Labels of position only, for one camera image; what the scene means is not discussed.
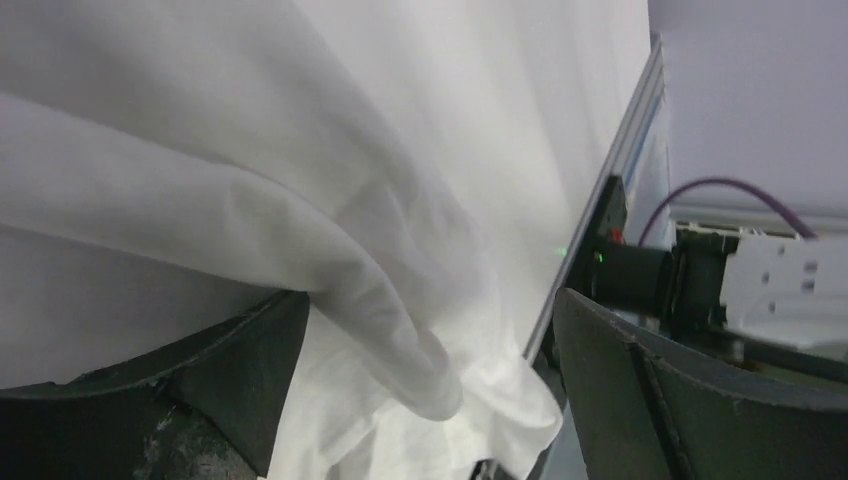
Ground aluminium table edge rail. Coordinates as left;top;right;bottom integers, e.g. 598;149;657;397
523;32;665;362

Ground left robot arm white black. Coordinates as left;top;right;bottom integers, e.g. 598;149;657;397
1;235;847;479

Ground white t shirt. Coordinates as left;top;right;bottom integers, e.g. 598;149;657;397
1;1;650;479

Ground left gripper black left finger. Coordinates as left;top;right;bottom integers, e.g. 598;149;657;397
1;291;310;479

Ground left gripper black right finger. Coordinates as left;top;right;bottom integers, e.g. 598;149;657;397
553;289;847;479

